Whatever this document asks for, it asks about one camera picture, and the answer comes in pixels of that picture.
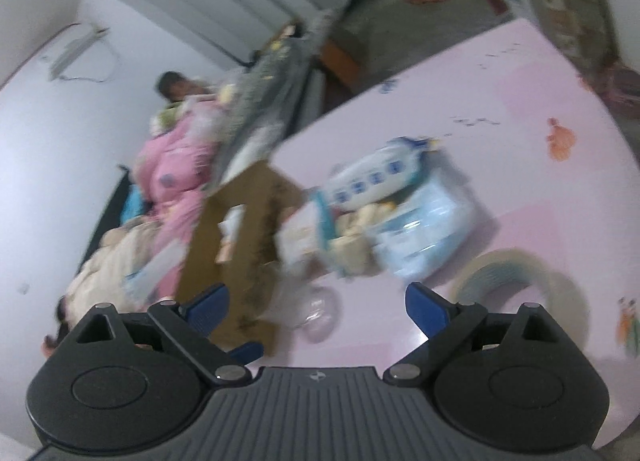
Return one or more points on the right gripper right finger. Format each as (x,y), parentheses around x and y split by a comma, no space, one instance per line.
(448,328)

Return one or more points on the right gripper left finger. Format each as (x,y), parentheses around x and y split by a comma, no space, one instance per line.
(188,326)

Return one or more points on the blue face mask pack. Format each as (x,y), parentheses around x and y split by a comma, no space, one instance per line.
(425,231)

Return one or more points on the cream cloth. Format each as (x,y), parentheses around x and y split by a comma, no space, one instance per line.
(352,249)

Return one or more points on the cotton swab bag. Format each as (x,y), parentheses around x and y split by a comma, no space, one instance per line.
(304,235)

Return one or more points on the wet wipes pack blue dots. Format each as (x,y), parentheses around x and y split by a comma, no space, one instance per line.
(399,164)

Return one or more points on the orange striped towel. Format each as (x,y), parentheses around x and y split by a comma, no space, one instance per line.
(229,228)

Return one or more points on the clear plastic package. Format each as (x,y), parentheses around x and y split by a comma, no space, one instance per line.
(147,285)

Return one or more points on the brown cardboard box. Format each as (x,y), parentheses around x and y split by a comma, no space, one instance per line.
(249,273)

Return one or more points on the cream plush bundle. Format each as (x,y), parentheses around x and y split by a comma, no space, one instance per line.
(122,252)

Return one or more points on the clear drinking glass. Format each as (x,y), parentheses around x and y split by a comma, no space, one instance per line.
(300,305)

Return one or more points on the clear packing tape roll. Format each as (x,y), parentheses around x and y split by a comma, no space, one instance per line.
(486,275)

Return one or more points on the pink floral blanket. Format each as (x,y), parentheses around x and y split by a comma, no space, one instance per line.
(173,170)

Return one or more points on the grey green quilt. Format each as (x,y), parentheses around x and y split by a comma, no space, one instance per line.
(280,96)

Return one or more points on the child with dark hair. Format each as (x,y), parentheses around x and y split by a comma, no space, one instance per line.
(175,87)

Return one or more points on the orange wooden stool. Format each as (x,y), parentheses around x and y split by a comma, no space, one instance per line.
(345,56)

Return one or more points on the white air conditioner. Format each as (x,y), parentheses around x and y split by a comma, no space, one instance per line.
(66,47)

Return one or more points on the patterned tile cabinet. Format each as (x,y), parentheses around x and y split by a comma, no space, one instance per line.
(581,30)

